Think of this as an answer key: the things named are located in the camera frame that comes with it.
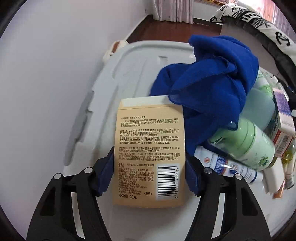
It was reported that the white bed frame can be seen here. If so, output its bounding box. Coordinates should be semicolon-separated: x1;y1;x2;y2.
220;24;278;75

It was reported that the translucent light blue bowl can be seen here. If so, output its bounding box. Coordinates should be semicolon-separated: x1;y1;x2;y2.
239;87;275;137

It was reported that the light green pump bottle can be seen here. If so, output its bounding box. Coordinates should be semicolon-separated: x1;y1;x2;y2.
208;117;275;171

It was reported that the white and green bottle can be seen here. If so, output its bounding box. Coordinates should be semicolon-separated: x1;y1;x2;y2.
253;70;273;98

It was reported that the white and brown slipper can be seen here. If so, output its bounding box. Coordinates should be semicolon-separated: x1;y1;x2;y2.
103;40;129;61

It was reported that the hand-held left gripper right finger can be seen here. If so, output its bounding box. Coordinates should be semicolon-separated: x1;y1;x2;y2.
185;153;271;241

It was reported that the pink patterned curtain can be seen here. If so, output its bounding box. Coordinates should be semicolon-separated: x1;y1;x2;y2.
157;0;195;25

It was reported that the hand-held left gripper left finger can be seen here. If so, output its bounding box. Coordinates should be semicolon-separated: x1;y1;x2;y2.
29;146;115;241

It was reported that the white flat box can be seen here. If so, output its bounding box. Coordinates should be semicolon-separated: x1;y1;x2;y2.
264;162;286;198

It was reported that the white storage box lid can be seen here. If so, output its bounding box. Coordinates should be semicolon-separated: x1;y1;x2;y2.
62;40;287;241

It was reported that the blue cloth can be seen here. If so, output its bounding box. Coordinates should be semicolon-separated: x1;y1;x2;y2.
150;35;259;158

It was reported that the white tube with blue print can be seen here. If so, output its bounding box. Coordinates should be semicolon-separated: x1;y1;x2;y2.
193;146;264;184

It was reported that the yellow liquid bottle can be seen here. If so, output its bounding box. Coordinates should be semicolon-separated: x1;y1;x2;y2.
281;139;296;190

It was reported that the beige printed carton box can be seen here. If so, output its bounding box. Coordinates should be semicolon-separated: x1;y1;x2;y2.
113;95;187;210

